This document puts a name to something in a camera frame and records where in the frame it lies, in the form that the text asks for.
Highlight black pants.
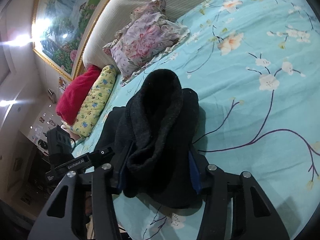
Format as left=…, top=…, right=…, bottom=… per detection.
left=95, top=69, right=200, bottom=209

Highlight yellow cartoon print pillow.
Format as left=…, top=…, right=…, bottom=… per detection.
left=63, top=65, right=117, bottom=138

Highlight red blanket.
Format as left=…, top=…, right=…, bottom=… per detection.
left=56, top=65, right=101, bottom=125

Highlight purple floral pillow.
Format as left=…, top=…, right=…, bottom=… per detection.
left=103, top=0, right=190, bottom=86

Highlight light blue floral bedsheet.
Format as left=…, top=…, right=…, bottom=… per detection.
left=73, top=0, right=319, bottom=239

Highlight gold framed landscape painting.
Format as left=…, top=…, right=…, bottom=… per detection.
left=31, top=0, right=110, bottom=81

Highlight white ribbed headboard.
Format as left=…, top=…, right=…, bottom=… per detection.
left=82, top=0, right=204, bottom=68

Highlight black tracking camera box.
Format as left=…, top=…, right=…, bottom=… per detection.
left=47, top=126, right=74, bottom=162

